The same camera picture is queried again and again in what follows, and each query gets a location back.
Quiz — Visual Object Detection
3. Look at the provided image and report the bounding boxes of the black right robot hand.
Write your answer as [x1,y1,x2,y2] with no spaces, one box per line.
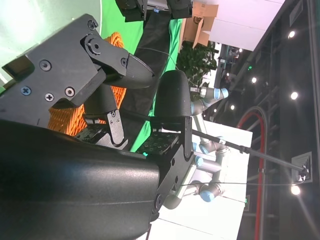
[0,13,194,240]

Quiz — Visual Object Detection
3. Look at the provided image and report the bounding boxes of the black cloth backdrop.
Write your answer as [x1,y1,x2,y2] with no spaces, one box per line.
[119,9,176,156]

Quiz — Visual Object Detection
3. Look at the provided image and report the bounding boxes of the thin black boom rod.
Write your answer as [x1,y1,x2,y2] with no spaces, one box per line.
[119,109,310,176]

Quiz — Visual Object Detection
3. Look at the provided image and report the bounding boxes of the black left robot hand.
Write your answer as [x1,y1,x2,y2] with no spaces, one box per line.
[117,0,193,22]

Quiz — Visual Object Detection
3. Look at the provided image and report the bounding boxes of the grey ceiling vent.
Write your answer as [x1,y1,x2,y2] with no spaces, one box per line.
[291,151,313,181]

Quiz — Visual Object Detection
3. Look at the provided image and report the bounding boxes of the green tablecloth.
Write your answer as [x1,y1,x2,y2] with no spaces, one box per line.
[99,0,184,153]

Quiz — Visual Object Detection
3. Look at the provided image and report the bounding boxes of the red hose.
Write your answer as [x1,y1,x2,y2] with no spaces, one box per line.
[236,106,266,240]

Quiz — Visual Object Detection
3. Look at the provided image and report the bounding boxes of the brown cardboard box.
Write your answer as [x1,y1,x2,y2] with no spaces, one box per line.
[181,2,220,48]

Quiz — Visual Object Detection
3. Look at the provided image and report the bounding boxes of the green leafy plant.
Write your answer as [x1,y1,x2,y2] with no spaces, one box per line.
[176,41,217,87]

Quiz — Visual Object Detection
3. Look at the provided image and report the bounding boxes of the orange wicker basket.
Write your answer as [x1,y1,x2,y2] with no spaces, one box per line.
[47,31,127,137]

